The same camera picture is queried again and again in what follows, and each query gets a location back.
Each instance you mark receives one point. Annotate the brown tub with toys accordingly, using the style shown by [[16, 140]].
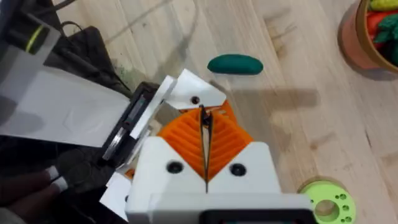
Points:
[[367, 34]]

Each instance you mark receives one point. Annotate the white orange right gripper left finger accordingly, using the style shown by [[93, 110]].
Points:
[[161, 155]]

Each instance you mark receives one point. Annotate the green disc with holes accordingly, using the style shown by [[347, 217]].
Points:
[[334, 202]]

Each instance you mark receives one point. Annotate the green toy vegetable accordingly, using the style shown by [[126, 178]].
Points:
[[235, 64]]

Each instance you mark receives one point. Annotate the white orange right gripper right finger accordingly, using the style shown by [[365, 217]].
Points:
[[248, 168]]

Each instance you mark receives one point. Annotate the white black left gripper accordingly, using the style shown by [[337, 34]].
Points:
[[133, 118]]

